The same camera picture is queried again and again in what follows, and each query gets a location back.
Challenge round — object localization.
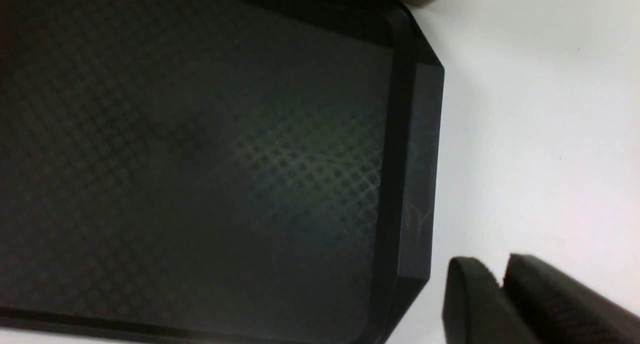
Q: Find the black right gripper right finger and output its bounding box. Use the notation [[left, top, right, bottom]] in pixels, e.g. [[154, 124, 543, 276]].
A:
[[503, 254, 640, 343]]

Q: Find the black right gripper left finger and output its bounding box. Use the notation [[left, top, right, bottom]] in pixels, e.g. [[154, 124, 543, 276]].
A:
[[442, 257, 540, 343]]

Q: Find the black serving tray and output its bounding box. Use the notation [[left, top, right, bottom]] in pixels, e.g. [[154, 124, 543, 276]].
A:
[[0, 0, 445, 343]]

